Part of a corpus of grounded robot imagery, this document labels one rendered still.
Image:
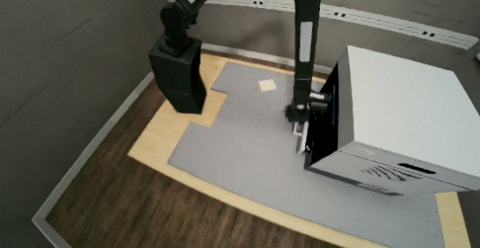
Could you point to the grey boxy benchtop instrument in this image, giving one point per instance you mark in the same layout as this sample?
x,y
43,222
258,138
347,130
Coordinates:
x,y
394,126

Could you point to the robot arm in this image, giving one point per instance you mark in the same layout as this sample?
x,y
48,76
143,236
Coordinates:
x,y
177,18

